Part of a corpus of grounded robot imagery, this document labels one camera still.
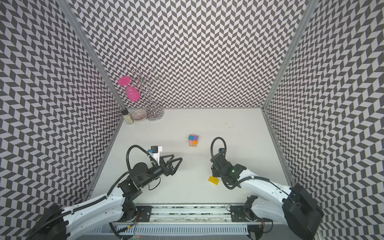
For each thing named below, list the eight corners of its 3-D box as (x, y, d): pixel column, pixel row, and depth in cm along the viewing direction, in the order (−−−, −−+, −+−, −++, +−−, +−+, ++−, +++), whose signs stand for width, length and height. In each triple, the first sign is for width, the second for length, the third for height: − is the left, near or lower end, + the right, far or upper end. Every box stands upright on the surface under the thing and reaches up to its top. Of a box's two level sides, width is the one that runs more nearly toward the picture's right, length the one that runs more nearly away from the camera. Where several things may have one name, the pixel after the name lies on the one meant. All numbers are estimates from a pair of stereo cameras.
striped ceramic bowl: (131, 124, 111) (129, 119, 106) (135, 114, 117) (133, 109, 113) (145, 124, 111) (142, 119, 106) (148, 114, 117) (146, 109, 113)
